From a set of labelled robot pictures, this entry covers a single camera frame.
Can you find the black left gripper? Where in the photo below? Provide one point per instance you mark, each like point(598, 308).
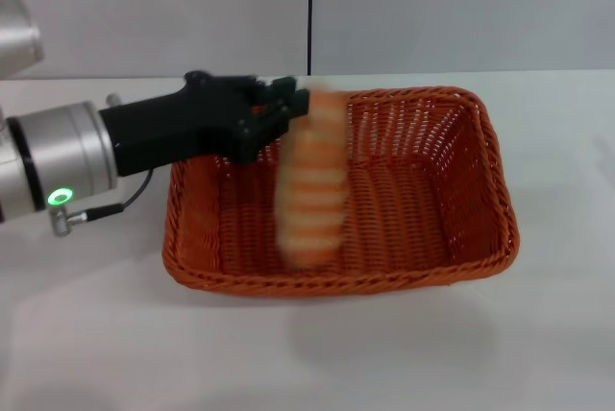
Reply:
point(192, 123)

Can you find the orange white striped toy bread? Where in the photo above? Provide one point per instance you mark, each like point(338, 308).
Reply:
point(314, 190)

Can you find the black vertical wall strip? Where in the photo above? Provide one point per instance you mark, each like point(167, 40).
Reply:
point(310, 12)

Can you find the orange woven plastic basket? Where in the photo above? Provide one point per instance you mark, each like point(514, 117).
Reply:
point(408, 219)

